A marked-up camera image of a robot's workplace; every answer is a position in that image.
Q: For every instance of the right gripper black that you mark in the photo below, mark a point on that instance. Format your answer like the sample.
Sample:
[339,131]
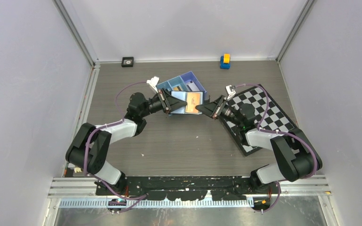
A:
[214,108]

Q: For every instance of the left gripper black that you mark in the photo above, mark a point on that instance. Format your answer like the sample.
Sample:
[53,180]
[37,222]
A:
[168,102]

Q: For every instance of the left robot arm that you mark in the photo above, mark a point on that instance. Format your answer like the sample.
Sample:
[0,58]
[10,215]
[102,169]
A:
[89,148]

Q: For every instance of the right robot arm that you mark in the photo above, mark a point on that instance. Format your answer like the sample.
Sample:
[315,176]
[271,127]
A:
[295,156]

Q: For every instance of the white card in tray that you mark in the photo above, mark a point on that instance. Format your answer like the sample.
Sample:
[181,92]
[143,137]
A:
[192,86]

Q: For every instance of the three-compartment blue purple tray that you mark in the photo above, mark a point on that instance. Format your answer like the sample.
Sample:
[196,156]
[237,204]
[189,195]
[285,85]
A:
[181,81]

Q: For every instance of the blue yellow toy block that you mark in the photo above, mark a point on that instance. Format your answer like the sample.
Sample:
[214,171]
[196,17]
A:
[225,61]

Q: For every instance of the black white checkerboard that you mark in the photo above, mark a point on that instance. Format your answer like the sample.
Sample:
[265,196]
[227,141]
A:
[275,119]

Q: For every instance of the small black square box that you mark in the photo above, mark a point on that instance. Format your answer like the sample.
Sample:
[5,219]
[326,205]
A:
[127,61]

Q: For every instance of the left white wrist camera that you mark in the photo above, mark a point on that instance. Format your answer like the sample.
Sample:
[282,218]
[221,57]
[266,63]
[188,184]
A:
[153,82]

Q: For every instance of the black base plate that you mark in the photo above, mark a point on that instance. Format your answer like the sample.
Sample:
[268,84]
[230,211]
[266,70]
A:
[186,188]

